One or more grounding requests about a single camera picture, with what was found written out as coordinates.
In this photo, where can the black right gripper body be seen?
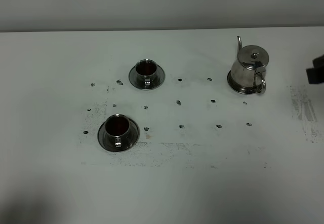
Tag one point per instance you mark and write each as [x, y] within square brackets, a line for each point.
[315, 74]

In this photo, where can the stainless steel teapot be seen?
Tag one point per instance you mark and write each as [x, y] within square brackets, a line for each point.
[250, 59]

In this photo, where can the steel saucer under teapot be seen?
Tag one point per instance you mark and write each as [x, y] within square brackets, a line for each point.
[259, 86]

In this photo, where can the far stainless steel saucer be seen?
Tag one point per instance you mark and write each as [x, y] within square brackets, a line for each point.
[138, 82]

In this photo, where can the stainless steel saucer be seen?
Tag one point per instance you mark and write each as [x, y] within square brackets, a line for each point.
[138, 82]
[103, 137]

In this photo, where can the far stainless steel teacup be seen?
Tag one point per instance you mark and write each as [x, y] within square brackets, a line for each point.
[146, 71]

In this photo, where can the stainless steel teacup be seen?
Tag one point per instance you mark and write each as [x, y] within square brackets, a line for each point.
[146, 71]
[117, 133]

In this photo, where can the near stainless steel saucer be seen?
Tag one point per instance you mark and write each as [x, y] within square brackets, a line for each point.
[103, 137]

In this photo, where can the near stainless steel teacup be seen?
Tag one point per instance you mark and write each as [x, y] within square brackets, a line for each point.
[117, 133]

